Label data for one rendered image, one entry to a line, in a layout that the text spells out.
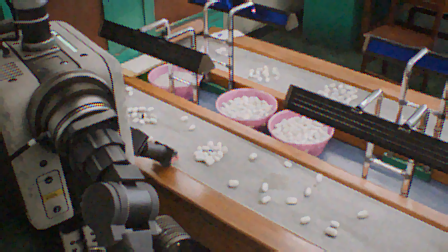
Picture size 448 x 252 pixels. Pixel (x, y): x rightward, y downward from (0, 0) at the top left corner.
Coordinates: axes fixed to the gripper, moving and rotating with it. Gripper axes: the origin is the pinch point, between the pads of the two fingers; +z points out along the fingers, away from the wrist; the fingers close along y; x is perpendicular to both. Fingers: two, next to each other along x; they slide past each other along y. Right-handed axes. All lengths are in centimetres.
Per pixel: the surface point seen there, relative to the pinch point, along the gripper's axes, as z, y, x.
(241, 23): 208, 160, -107
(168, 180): -9.4, -8.0, 7.1
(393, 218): 21, -76, -12
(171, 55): -8.6, 14.9, -34.2
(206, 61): -7.3, -0.9, -36.5
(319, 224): 7, -58, -1
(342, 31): 255, 84, -137
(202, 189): -5.9, -20.3, 4.6
